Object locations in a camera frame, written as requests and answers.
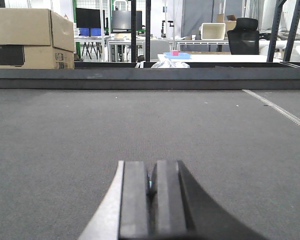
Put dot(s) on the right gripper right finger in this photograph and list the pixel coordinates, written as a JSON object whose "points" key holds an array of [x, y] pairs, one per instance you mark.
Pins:
{"points": [[184, 210]]}

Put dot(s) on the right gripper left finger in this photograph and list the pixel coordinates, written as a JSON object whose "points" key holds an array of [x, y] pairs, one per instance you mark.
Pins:
{"points": [[123, 212]]}

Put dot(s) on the dark conveyor belt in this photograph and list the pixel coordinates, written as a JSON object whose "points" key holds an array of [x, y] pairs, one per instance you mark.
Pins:
{"points": [[59, 151]]}

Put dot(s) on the pink block on tray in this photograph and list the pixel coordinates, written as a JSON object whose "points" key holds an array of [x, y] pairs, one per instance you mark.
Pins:
{"points": [[174, 52]]}

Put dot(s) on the white plastic bin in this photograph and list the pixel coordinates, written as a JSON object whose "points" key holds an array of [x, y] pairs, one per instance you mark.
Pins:
{"points": [[213, 31]]}

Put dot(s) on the crumpled plastic bag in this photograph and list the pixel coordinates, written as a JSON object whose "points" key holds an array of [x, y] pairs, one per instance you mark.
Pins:
{"points": [[169, 64]]}

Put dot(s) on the white table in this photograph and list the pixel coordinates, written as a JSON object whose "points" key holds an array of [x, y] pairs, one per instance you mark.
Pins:
{"points": [[222, 58]]}

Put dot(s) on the flat blue tray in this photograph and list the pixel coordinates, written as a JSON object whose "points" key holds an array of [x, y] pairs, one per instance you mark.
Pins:
{"points": [[181, 55]]}

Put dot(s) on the black office chair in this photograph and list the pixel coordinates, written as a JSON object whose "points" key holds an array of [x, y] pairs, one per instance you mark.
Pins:
{"points": [[244, 38]]}

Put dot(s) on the large cardboard box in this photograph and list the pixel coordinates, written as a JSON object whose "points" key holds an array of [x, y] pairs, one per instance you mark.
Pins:
{"points": [[35, 38]]}

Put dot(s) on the right black monitor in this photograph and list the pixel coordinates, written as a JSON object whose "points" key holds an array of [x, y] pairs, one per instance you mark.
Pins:
{"points": [[121, 21]]}

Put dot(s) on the black monitor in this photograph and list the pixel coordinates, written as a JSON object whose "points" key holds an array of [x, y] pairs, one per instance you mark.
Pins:
{"points": [[88, 21], [121, 21]]}

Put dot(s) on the left black monitor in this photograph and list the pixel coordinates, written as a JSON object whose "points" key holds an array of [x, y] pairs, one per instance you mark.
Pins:
{"points": [[88, 21]]}

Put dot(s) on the conveyor side rail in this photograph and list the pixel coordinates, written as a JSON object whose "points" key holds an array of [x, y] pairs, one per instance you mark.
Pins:
{"points": [[221, 78]]}

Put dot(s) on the black vertical post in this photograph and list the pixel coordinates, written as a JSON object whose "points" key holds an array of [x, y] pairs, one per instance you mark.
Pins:
{"points": [[133, 18]]}

